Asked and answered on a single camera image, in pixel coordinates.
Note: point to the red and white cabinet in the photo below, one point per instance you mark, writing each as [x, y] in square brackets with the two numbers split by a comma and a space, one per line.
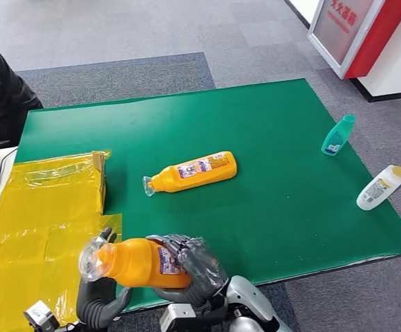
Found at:
[342, 27]

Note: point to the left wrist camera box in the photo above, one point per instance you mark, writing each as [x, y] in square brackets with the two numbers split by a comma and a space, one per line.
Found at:
[39, 316]

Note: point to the white bottle with yellow cap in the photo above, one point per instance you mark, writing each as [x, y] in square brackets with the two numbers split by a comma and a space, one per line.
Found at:
[377, 190]

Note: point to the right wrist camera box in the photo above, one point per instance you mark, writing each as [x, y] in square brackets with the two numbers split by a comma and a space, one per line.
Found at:
[177, 318]

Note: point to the green table mat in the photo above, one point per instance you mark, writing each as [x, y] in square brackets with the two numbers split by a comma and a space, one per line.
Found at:
[255, 137]

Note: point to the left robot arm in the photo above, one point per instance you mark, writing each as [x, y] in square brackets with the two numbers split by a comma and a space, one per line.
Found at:
[97, 316]

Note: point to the teal plastic bottle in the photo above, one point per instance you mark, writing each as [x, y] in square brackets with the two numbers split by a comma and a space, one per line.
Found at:
[337, 136]

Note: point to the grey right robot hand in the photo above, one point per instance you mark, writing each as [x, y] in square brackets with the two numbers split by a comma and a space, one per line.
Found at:
[200, 270]

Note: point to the yellow wrapped cardboard box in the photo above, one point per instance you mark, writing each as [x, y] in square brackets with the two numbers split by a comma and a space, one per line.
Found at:
[48, 206]

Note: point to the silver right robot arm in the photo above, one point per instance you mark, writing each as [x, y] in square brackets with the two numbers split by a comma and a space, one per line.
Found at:
[248, 298]

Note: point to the orange bottle with clear cap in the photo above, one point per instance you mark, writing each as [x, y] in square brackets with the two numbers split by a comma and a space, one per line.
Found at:
[134, 263]
[193, 176]

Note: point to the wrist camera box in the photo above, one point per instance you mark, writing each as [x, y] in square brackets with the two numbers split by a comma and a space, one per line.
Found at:
[177, 318]
[39, 316]

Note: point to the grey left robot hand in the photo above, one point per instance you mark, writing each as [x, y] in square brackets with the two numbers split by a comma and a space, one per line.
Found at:
[100, 288]

